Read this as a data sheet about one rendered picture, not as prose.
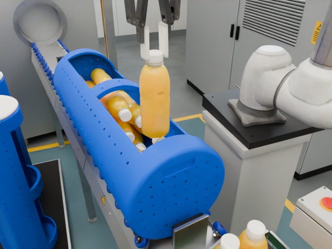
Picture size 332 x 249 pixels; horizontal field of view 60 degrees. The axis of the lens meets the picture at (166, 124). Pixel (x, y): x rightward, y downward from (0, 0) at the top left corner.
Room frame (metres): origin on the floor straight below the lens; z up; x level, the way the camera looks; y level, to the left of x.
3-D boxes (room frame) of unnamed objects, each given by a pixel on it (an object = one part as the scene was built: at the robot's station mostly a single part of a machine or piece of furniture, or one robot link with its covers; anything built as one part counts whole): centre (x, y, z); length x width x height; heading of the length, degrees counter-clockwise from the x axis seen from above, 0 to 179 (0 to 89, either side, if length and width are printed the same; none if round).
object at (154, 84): (0.61, 0.03, 1.32); 0.07 x 0.07 x 0.19
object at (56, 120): (2.22, 0.99, 0.31); 0.06 x 0.06 x 0.63; 29
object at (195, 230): (0.48, -0.06, 0.99); 0.10 x 0.02 x 0.12; 119
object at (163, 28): (0.62, 0.01, 1.45); 0.03 x 0.01 x 0.07; 29
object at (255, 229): (0.41, -0.20, 1.10); 0.04 x 0.04 x 0.02
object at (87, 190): (1.36, 0.51, 0.31); 0.06 x 0.06 x 0.63; 29
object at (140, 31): (0.59, 0.06, 1.48); 0.03 x 0.01 x 0.05; 119
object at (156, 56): (0.61, 0.03, 1.42); 0.04 x 0.04 x 0.02
